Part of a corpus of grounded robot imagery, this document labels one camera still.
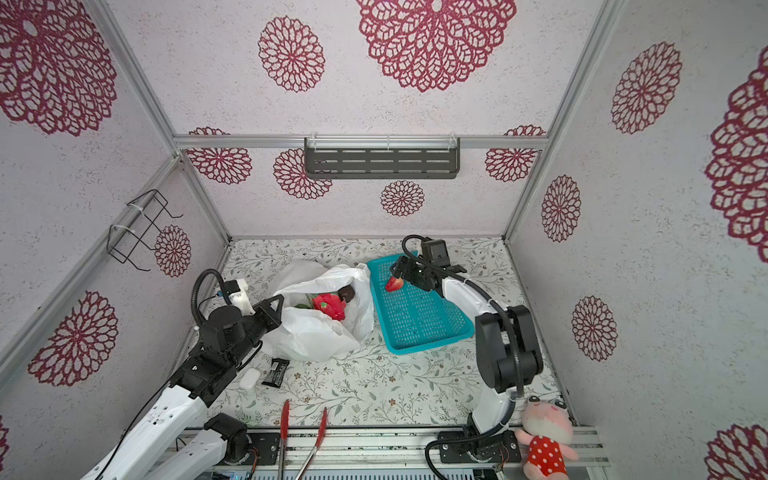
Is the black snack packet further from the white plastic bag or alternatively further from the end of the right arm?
the end of the right arm

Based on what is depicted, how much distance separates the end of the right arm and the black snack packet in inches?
16.8

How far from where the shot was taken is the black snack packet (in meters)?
0.85

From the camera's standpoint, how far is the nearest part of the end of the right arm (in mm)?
699
